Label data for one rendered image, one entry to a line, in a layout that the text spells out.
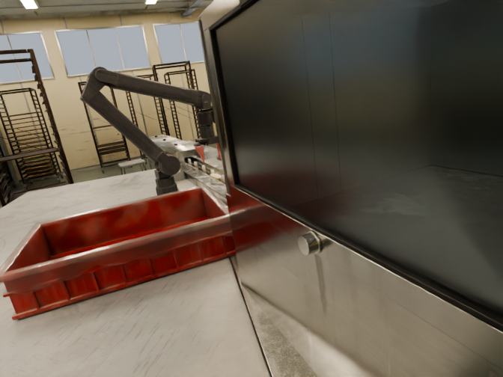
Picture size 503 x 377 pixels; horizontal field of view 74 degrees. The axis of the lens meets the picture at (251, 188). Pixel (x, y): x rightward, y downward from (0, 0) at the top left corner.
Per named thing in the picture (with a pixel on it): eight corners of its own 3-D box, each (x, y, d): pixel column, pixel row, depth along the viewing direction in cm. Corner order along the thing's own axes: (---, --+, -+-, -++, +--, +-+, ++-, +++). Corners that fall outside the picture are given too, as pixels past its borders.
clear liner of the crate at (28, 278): (44, 254, 93) (33, 222, 91) (212, 212, 107) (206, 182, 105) (4, 326, 63) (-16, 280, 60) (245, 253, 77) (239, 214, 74)
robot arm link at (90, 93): (68, 93, 115) (70, 91, 106) (96, 66, 118) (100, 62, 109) (163, 176, 137) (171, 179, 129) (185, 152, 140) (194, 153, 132)
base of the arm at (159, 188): (158, 194, 139) (156, 203, 128) (154, 176, 137) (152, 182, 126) (179, 191, 141) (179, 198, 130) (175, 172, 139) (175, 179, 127)
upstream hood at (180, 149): (144, 146, 292) (142, 136, 290) (165, 142, 299) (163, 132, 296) (174, 166, 181) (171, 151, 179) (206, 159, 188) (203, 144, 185)
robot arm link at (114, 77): (90, 85, 118) (94, 82, 109) (92, 69, 117) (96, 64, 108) (202, 108, 141) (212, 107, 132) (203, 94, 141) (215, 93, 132)
